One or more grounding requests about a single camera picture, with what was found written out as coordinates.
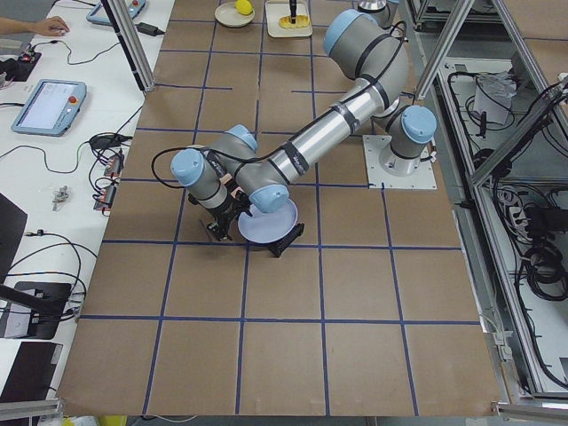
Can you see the aluminium frame post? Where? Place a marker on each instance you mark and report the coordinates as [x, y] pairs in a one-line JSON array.
[[127, 35]]

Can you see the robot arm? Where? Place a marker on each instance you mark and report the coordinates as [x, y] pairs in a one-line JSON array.
[[380, 12], [376, 61]]

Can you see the light blue plate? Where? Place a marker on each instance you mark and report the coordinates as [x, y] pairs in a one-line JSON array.
[[284, 217]]

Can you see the yellow lemon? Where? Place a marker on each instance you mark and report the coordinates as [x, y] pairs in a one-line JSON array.
[[244, 7]]

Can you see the white rectangular tray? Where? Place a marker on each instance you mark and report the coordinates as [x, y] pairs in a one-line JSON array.
[[274, 10]]

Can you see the pink plate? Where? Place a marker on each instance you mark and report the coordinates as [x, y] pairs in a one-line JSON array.
[[230, 184]]

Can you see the cream shallow plate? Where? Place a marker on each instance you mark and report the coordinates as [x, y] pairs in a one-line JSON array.
[[227, 15]]

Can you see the black dish rack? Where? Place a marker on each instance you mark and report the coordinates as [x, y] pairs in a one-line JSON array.
[[284, 242]]

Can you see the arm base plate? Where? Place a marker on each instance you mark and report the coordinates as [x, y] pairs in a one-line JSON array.
[[385, 170]]

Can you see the left teach pendant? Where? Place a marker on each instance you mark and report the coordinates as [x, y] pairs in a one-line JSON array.
[[51, 108]]

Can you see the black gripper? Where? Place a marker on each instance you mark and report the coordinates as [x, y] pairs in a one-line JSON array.
[[229, 209], [293, 6]]

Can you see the striped orange bread roll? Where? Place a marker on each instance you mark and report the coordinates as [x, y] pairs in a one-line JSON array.
[[303, 21]]

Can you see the black monitor stand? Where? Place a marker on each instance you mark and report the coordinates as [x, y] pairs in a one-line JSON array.
[[33, 309]]

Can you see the person's hand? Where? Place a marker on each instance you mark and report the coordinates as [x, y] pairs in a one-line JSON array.
[[53, 26]]

